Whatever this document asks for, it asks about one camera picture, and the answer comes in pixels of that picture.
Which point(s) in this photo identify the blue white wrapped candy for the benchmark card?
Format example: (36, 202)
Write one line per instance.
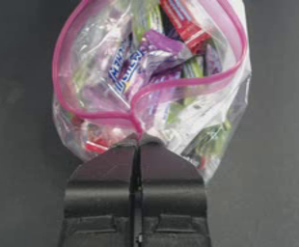
(124, 70)

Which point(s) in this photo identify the green wrapped candy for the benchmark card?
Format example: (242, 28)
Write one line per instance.
(147, 19)

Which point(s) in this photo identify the clear bag with pink zip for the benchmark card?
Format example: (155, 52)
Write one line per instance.
(96, 64)

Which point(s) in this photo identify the red wrapped candy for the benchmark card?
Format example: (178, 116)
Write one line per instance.
(186, 25)

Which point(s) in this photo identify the purple wrapped candy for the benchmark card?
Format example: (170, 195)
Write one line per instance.
(160, 48)

